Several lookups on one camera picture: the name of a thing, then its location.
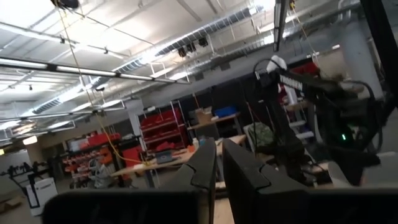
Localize white cabinet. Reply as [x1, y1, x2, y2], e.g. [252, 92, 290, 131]
[25, 177, 59, 217]

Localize small grey case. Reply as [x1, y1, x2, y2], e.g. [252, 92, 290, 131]
[154, 150, 174, 165]

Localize cardboard box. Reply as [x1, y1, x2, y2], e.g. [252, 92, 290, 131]
[195, 106, 214, 126]

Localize black aluminium table frame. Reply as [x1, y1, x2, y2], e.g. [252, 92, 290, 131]
[359, 0, 398, 109]

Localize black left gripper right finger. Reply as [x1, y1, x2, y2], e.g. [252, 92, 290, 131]
[221, 138, 309, 224]

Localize person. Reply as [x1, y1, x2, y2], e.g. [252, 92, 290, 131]
[88, 157, 112, 189]

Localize long wooden workbench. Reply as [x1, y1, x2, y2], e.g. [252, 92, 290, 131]
[110, 134, 247, 189]

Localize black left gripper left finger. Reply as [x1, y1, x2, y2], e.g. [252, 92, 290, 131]
[160, 138, 218, 224]

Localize green patterned bag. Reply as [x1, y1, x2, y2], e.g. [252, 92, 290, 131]
[244, 121, 276, 153]

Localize LED light bar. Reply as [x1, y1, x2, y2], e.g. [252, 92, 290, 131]
[272, 0, 290, 53]
[0, 57, 191, 85]

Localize blue plastic bin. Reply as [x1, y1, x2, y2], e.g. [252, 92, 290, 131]
[213, 105, 238, 119]

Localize tall shelf with red bins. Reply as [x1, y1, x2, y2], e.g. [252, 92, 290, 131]
[137, 100, 189, 154]

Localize low shelf with red bins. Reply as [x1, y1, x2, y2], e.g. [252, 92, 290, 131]
[61, 133, 144, 187]

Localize yellow hanging cable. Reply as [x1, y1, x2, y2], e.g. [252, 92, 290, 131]
[55, 6, 150, 166]

